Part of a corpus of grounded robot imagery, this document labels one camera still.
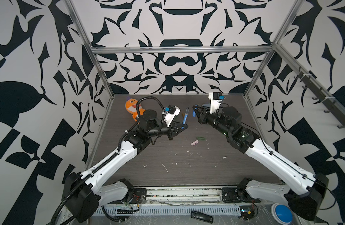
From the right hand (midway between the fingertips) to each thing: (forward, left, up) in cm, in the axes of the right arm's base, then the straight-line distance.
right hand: (194, 106), depth 66 cm
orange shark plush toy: (+23, +40, -26) cm, 54 cm away
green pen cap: (+3, -8, -36) cm, 37 cm away
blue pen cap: (-2, 0, -3) cm, 4 cm away
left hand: (-6, +3, -5) cm, 8 cm away
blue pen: (-5, +4, -1) cm, 7 cm away
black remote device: (-39, -4, -39) cm, 56 cm away
